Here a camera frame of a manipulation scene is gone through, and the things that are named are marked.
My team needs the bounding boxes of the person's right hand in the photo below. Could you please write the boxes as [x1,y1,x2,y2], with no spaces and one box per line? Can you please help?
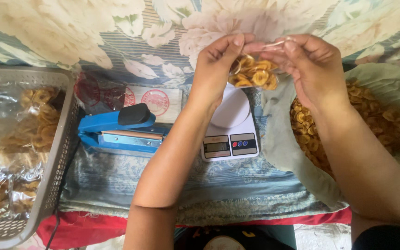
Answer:
[243,34,351,114]

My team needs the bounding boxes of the person's left hand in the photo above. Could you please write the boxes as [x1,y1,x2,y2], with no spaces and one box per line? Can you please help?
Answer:
[188,33,256,110]

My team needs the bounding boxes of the clear bag of banana chips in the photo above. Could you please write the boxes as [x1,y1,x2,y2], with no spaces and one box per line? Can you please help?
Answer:
[227,10,292,91]

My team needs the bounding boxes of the stack of red stamped labels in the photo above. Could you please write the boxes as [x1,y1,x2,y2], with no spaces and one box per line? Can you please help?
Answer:
[125,85,183,124]

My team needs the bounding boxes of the white digital kitchen scale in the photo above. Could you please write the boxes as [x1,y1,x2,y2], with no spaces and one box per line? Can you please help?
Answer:
[200,83,260,162]

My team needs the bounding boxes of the large pale green plastic bag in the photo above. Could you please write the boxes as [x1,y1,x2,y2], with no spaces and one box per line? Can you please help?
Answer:
[260,62,400,209]

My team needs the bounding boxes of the heap of loose banana chips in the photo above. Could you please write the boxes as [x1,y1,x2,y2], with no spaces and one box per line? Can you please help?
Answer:
[289,78,400,178]

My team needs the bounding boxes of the blue impulse bag sealer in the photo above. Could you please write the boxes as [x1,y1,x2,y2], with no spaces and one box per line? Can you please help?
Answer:
[77,103,171,159]

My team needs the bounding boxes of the clear bags with red print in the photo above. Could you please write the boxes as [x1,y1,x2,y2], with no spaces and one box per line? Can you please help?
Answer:
[74,72,128,115]

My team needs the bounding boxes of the floral bed sheet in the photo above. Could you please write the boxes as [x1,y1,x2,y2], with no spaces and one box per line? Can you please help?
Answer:
[0,0,400,89]

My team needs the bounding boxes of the blue patterned cloth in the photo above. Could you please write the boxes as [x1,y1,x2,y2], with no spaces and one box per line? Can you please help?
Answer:
[59,83,350,227]

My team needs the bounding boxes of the person's black shirt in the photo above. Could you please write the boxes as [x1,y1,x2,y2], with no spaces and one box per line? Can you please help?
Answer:
[174,224,400,250]

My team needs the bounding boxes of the white patterned cloth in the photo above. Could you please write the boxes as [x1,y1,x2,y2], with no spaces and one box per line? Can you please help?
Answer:
[293,223,353,250]

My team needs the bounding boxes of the grey perforated plastic basket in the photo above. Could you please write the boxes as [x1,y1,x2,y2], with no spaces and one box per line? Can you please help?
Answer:
[0,64,81,250]

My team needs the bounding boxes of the red cloth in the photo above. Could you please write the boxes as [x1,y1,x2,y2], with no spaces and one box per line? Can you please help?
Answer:
[36,207,353,250]

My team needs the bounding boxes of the pile of packed chip bags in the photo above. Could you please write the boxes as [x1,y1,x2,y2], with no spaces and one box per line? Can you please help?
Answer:
[0,81,65,221]

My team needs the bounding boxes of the black cable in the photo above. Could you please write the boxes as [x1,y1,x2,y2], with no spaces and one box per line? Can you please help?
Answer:
[45,208,60,250]

